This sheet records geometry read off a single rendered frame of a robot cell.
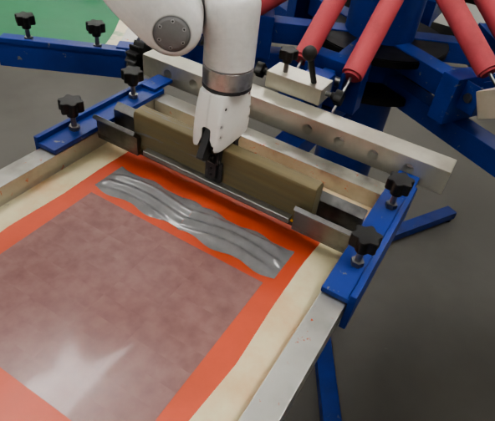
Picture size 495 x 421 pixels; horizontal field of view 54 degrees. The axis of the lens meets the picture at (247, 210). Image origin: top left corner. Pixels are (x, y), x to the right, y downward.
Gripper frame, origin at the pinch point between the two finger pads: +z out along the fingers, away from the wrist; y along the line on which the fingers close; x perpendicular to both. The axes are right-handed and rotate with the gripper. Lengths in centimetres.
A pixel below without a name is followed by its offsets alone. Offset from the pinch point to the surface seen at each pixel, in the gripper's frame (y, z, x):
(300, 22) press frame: -71, 0, -19
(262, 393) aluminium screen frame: 30.4, 2.6, 26.0
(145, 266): 21.2, 6.0, 1.1
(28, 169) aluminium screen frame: 18.1, 2.5, -25.8
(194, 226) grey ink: 10.1, 5.6, 2.1
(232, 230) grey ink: 7.0, 5.7, 7.5
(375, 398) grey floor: -42, 102, 44
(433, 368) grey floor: -66, 102, 58
